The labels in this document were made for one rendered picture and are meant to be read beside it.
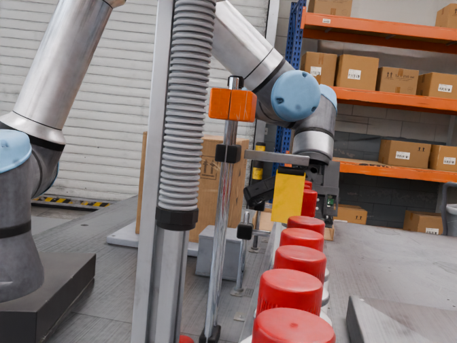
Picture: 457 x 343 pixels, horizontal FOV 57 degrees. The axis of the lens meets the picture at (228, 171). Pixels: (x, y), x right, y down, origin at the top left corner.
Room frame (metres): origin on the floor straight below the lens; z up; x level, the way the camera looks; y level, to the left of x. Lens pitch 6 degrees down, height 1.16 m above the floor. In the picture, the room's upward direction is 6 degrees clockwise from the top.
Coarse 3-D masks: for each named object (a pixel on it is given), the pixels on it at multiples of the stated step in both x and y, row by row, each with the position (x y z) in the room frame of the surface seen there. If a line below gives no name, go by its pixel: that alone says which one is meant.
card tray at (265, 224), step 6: (264, 210) 1.63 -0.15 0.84; (270, 210) 1.62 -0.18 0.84; (264, 216) 1.53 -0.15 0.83; (270, 216) 1.55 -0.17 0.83; (252, 222) 1.33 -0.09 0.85; (264, 222) 1.44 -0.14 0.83; (270, 222) 1.45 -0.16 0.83; (264, 228) 1.35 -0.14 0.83; (270, 228) 1.36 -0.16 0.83; (330, 228) 1.40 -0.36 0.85; (324, 234) 1.36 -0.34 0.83; (330, 234) 1.36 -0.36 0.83; (330, 240) 1.30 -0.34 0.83
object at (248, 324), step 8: (272, 232) 0.80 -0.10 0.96; (272, 240) 0.74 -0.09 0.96; (272, 248) 0.69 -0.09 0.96; (264, 256) 0.64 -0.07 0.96; (272, 256) 0.68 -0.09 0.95; (264, 264) 0.60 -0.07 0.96; (256, 280) 0.54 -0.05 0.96; (256, 288) 0.51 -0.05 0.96; (256, 296) 0.48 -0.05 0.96; (256, 304) 0.46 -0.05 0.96; (248, 312) 0.44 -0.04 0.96; (248, 320) 0.42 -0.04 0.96; (248, 328) 0.40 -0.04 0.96; (240, 336) 0.38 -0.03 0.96; (248, 336) 0.38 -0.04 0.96
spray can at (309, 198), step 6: (306, 192) 0.54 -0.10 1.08; (312, 192) 0.54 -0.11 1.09; (306, 198) 0.53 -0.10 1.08; (312, 198) 0.54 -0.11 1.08; (306, 204) 0.53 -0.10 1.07; (312, 204) 0.54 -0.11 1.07; (306, 210) 0.53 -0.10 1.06; (312, 210) 0.54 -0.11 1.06; (312, 216) 0.54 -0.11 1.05; (282, 228) 0.54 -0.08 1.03
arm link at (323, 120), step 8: (320, 88) 0.82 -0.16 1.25; (328, 88) 0.83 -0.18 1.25; (320, 96) 0.81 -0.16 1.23; (328, 96) 0.82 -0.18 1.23; (336, 96) 0.84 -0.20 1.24; (320, 104) 0.80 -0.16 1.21; (328, 104) 0.81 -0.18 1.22; (336, 104) 0.83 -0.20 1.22; (320, 112) 0.80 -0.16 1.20; (328, 112) 0.80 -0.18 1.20; (336, 112) 0.83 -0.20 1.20; (304, 120) 0.80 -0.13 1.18; (312, 120) 0.79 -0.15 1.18; (320, 120) 0.79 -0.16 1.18; (328, 120) 0.79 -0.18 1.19; (296, 128) 0.81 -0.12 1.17; (304, 128) 0.79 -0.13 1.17; (312, 128) 0.78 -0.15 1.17; (320, 128) 0.78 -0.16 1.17; (328, 128) 0.79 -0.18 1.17
